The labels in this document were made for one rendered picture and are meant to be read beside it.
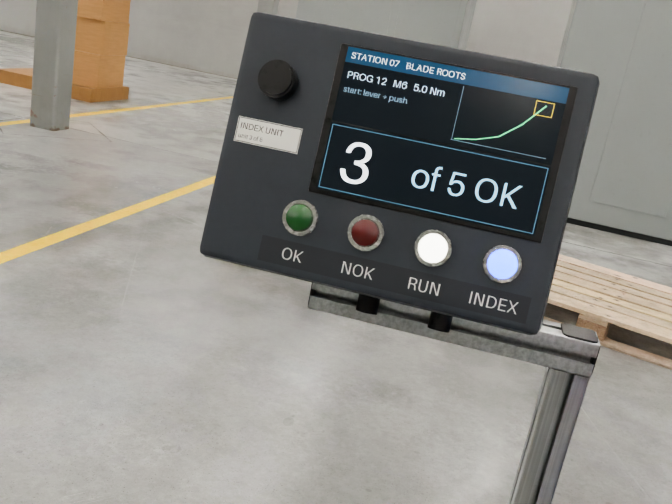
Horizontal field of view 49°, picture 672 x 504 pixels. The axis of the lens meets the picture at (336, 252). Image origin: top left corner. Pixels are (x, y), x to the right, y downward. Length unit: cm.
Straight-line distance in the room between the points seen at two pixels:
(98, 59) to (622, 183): 552
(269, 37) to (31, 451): 183
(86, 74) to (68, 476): 695
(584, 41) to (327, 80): 600
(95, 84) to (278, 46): 817
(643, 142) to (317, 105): 610
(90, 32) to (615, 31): 536
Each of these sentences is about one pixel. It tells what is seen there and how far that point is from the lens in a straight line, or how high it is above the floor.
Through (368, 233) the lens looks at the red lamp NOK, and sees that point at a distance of 53.
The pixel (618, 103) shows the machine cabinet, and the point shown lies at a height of 106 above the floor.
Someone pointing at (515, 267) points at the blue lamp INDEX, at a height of 112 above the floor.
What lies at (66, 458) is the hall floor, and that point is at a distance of 225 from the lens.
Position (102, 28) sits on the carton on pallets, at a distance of 870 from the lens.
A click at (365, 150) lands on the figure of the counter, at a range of 54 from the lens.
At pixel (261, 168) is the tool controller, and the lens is 56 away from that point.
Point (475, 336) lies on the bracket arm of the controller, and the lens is 62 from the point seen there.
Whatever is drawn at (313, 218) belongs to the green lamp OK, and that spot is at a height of 112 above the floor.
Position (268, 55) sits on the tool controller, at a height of 122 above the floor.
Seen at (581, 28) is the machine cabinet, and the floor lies 158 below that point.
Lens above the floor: 125
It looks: 17 degrees down
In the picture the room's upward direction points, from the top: 10 degrees clockwise
